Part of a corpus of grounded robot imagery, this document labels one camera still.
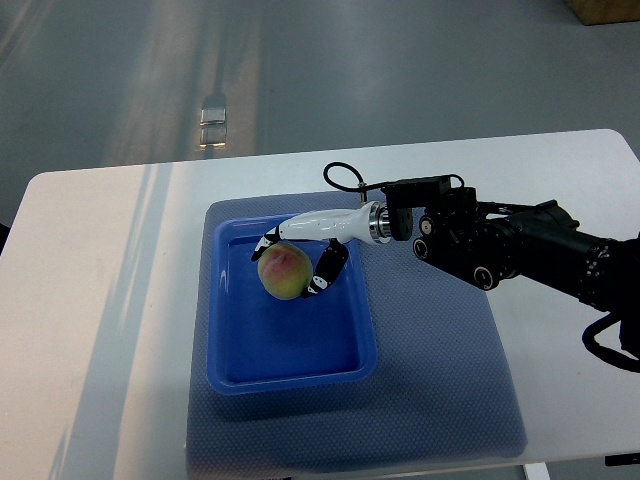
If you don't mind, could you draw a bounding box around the metal floor plate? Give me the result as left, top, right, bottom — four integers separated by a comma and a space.
199, 106, 227, 148

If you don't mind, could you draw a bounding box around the grey textured mat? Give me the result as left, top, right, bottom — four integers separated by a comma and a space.
186, 192, 527, 479

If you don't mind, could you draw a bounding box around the blue plastic tray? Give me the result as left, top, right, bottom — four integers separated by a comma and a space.
205, 215, 377, 395

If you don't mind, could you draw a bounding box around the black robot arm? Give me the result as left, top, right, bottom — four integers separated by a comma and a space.
373, 174, 639, 372

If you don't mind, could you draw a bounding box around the yellow red peach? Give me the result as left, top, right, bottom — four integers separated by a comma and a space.
257, 243, 313, 300

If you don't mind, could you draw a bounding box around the black table bracket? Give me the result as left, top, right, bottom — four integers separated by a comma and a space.
604, 452, 640, 467

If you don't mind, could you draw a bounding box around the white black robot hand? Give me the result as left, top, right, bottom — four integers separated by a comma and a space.
251, 201, 391, 298

